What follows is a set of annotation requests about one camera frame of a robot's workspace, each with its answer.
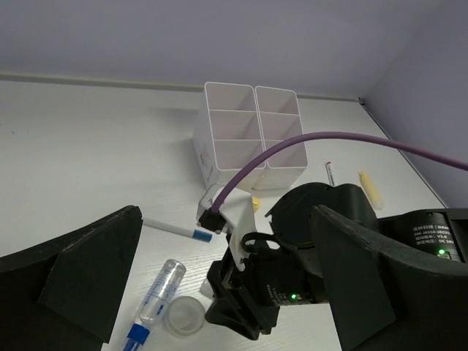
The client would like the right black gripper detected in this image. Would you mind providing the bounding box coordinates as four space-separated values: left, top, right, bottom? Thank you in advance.
205 233 329 340

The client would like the yellow eraser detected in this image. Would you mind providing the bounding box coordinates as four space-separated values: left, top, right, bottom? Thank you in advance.
252 197 260 213

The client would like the blue capped clear bottle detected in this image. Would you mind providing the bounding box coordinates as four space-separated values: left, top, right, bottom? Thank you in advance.
123 259 186 351

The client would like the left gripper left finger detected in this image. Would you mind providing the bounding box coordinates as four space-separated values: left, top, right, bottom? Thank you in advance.
1 205 143 350

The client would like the red capped white marker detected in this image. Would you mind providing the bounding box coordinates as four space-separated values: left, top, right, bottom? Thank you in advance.
325 162 336 186

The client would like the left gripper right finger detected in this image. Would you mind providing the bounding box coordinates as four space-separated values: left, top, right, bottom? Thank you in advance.
309 206 467 350

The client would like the blue capped white marker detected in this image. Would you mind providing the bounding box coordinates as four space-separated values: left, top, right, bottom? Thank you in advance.
143 218 213 243

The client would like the white organizer left column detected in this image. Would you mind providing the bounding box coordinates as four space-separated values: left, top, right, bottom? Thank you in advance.
192 82 265 188

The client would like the cream glue stick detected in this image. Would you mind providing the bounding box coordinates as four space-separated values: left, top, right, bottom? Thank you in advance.
359 171 384 211

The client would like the clear tape roll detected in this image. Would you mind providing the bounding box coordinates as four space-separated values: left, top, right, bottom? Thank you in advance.
164 296 205 339

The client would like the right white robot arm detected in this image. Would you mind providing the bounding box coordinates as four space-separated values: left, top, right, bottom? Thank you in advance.
199 183 467 350

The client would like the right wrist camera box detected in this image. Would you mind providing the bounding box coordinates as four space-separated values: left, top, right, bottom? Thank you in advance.
196 184 257 271

